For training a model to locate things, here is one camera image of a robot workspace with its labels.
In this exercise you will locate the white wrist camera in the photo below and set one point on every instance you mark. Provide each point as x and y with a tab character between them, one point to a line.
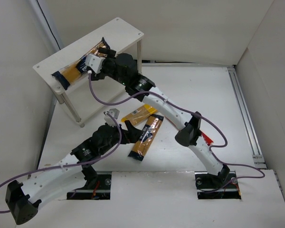
94	63
111	116

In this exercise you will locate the red spaghetti bag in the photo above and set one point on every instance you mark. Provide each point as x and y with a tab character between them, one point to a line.
208	140

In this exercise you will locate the aluminium rail right side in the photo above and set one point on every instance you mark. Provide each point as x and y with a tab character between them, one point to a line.
257	155

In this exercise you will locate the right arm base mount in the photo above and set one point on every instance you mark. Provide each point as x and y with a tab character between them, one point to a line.
208	187

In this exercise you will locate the dark blue spaghetti bag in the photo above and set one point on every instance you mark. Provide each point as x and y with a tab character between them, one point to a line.
149	132
69	74

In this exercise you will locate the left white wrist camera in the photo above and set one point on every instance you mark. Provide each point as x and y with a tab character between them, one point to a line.
111	116

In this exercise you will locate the white two-tier shelf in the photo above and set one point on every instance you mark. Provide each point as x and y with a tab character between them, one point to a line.
77	101

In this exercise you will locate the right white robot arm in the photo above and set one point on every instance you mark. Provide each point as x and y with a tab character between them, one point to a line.
186	122

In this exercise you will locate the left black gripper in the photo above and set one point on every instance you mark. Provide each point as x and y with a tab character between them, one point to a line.
123	135

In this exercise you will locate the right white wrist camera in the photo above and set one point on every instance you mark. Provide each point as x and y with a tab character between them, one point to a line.
94	63

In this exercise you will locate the yellow spaghetti bag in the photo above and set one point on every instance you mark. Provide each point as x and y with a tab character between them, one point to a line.
139	115

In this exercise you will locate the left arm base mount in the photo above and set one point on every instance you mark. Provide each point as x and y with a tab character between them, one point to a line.
100	190

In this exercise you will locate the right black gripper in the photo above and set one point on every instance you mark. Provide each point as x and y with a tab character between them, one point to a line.
104	59

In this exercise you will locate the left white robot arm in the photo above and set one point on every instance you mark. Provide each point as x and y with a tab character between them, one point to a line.
24	199

